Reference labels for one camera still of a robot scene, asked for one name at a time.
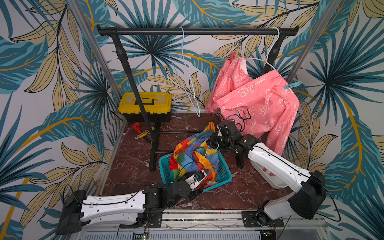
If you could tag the white plastic tray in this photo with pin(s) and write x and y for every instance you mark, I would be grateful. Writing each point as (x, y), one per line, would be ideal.
(271, 179)

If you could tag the yellow handled tool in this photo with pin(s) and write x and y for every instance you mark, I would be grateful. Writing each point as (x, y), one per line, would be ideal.
(141, 134)

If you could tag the teal plastic basket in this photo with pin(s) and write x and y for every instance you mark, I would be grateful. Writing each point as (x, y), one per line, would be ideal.
(224, 174)

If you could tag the red handled tool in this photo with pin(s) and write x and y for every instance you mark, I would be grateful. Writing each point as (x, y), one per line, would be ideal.
(137, 125)

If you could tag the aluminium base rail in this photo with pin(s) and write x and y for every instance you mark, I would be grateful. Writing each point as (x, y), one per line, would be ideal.
(211, 225)

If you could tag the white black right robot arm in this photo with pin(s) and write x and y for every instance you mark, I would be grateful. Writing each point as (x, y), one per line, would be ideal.
(308, 189)

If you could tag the red clothespin on pink jacket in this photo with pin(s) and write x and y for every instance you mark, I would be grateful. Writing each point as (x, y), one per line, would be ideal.
(233, 56)

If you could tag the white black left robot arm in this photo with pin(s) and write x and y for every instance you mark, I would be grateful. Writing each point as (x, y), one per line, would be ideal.
(131, 210)

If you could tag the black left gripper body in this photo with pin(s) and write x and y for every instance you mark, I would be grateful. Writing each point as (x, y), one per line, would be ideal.
(193, 194)

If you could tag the teal clothespin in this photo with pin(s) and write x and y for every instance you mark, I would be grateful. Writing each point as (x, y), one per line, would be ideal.
(292, 85)

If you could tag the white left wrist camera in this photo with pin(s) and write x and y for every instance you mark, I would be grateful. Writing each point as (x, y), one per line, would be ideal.
(194, 179)

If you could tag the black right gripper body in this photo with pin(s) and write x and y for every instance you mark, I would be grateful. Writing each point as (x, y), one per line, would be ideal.
(214, 142)

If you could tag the yellow black toolbox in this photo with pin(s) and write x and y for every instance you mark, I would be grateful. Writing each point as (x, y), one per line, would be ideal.
(157, 105)

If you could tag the rainbow striped jacket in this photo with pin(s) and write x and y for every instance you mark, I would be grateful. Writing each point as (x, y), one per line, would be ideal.
(194, 154)

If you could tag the pink hooded jacket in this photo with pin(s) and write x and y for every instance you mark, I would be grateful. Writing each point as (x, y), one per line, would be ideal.
(257, 106)

